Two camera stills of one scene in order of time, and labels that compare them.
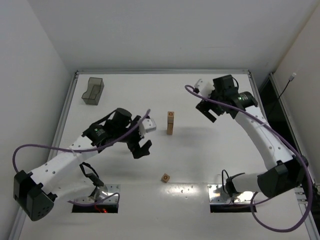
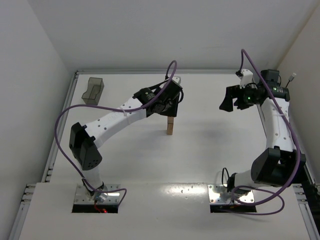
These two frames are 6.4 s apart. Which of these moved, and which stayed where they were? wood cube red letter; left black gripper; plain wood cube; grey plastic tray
Moved: left black gripper
Stayed: plain wood cube; grey plastic tray; wood cube red letter
